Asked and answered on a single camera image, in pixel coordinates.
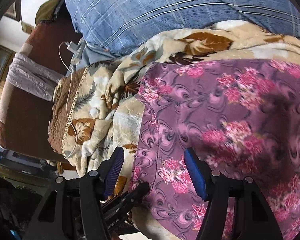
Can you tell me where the white lace cloth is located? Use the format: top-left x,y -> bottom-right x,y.
6,53 -> 64,101

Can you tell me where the beige leaf pattern blanket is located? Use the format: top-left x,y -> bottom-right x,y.
47,19 -> 300,240

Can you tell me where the white charger cable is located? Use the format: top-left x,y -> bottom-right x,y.
58,41 -> 79,159

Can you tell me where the blue plaid quilt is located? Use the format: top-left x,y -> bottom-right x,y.
65,0 -> 300,57

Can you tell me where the olive green cloth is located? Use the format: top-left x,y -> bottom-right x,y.
35,0 -> 70,25

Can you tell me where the brown headboard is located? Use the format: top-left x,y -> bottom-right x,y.
0,18 -> 81,163

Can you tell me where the small wall plaque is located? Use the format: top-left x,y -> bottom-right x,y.
21,21 -> 35,35

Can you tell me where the purple floral shirt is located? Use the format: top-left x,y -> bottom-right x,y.
130,59 -> 300,239

